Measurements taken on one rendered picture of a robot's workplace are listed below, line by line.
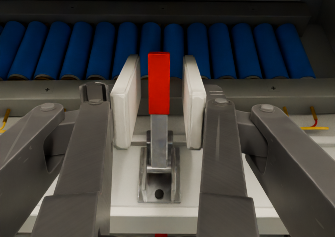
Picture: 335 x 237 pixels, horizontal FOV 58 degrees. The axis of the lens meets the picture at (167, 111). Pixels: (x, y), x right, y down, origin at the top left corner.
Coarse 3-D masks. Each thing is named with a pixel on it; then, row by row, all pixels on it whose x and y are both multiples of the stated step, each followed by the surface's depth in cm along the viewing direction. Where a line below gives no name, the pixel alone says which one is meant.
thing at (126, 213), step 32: (288, 0) 28; (320, 32) 29; (320, 64) 27; (128, 160) 21; (192, 160) 21; (128, 192) 20; (192, 192) 20; (256, 192) 20; (32, 224) 21; (128, 224) 21; (160, 224) 21; (192, 224) 21
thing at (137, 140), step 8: (136, 136) 22; (144, 136) 22; (176, 136) 22; (184, 136) 22; (312, 136) 22; (320, 136) 22; (328, 136) 22; (136, 144) 22; (144, 144) 22; (176, 144) 22; (184, 144) 22; (320, 144) 22; (328, 144) 22
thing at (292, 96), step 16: (32, 80) 22; (48, 80) 22; (64, 80) 22; (80, 80) 22; (96, 80) 22; (112, 80) 22; (144, 80) 22; (176, 80) 22; (208, 80) 22; (224, 80) 22; (240, 80) 22; (256, 80) 22; (272, 80) 22; (288, 80) 22; (304, 80) 22; (320, 80) 23; (0, 96) 21; (16, 96) 21; (32, 96) 22; (48, 96) 22; (64, 96) 22; (144, 96) 22; (176, 96) 22; (240, 96) 22; (256, 96) 22; (272, 96) 22; (288, 96) 22; (304, 96) 22; (320, 96) 22; (0, 112) 23; (16, 112) 23; (144, 112) 23; (176, 112) 23; (288, 112) 23; (304, 112) 23; (320, 112) 23; (0, 128) 22; (304, 128) 22; (320, 128) 22
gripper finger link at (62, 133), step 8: (112, 88) 16; (64, 112) 13; (72, 112) 13; (112, 112) 14; (64, 120) 13; (72, 120) 13; (112, 120) 14; (56, 128) 12; (64, 128) 12; (72, 128) 12; (112, 128) 14; (48, 136) 12; (56, 136) 12; (64, 136) 12; (112, 136) 14; (48, 144) 12; (56, 144) 13; (64, 144) 13; (48, 152) 13; (56, 152) 13; (64, 152) 13
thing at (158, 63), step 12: (156, 60) 16; (168, 60) 16; (156, 72) 16; (168, 72) 17; (156, 84) 17; (168, 84) 17; (156, 96) 17; (168, 96) 17; (156, 108) 17; (168, 108) 17; (156, 120) 18; (156, 132) 18; (156, 144) 18; (156, 156) 18
